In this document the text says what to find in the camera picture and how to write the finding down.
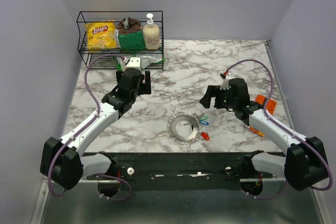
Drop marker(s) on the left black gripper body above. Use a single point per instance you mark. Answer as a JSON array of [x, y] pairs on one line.
[[141, 91]]

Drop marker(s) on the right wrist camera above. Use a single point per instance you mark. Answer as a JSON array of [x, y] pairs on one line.
[[225, 83]]

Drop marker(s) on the orange packet near arm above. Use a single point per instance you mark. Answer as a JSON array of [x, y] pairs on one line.
[[256, 131]]

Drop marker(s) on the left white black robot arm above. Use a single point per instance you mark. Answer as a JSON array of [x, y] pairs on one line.
[[63, 160]]

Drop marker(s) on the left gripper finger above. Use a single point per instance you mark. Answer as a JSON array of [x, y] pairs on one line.
[[119, 75], [147, 84]]

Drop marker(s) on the aluminium rail frame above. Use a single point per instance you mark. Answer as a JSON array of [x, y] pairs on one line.
[[302, 160]]

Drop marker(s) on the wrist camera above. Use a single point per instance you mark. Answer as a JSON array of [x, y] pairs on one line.
[[225, 83], [134, 63]]

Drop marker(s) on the red key tag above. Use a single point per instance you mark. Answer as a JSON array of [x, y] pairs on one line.
[[205, 136]]

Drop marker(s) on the black wire shelf rack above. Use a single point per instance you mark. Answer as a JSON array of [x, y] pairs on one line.
[[105, 59]]

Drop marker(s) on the blue key tag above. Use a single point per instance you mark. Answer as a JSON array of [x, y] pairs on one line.
[[203, 122]]

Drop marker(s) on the cream soap pump bottle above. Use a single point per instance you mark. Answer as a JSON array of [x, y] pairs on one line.
[[151, 33]]

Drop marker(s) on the yellow Lays chips bag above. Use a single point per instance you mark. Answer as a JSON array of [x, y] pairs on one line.
[[100, 35]]

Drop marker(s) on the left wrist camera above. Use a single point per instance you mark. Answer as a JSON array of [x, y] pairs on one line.
[[134, 63]]

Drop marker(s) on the green white snack bag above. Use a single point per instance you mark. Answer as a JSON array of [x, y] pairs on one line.
[[146, 60]]

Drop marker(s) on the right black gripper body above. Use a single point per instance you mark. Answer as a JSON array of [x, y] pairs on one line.
[[222, 98]]

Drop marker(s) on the green brown snack bag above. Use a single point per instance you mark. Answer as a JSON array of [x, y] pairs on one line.
[[128, 34]]

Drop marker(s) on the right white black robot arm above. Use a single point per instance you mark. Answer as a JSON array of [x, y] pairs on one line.
[[304, 162]]

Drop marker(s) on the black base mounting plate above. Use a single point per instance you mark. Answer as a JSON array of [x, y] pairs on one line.
[[183, 171]]

